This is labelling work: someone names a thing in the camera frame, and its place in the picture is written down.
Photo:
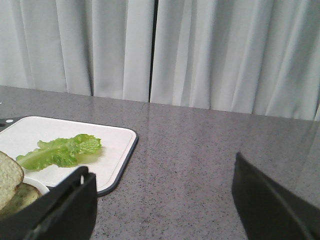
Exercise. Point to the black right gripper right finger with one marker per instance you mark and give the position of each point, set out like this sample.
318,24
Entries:
267,210

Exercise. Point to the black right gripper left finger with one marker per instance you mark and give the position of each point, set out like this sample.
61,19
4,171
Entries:
67,212

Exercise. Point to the green lettuce leaf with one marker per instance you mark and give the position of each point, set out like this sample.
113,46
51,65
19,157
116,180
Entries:
61,152

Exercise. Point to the bread slice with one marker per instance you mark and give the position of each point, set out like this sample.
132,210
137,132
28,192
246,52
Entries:
11,176
26,194

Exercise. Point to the white round plate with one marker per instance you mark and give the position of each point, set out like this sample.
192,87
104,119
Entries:
35,183

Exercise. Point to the white cutting board grey rim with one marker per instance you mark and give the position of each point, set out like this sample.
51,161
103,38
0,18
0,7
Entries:
20,135

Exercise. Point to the white curtain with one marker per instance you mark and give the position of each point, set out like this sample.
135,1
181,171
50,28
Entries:
247,56

